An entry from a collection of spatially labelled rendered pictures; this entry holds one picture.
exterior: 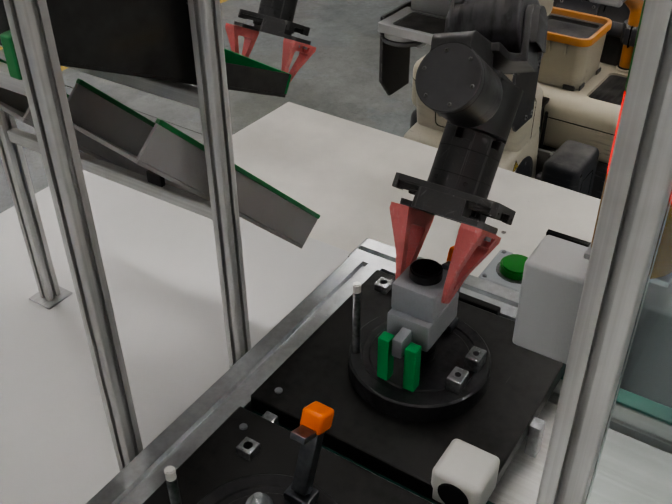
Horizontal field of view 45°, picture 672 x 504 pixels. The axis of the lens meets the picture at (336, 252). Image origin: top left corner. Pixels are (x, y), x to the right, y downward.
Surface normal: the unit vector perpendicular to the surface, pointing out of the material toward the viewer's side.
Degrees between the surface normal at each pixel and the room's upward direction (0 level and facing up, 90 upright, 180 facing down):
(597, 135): 90
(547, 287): 90
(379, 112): 0
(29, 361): 0
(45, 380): 0
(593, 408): 90
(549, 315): 90
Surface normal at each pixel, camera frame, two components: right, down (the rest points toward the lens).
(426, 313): -0.54, 0.49
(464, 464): 0.00, -0.81
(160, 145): 0.73, 0.40
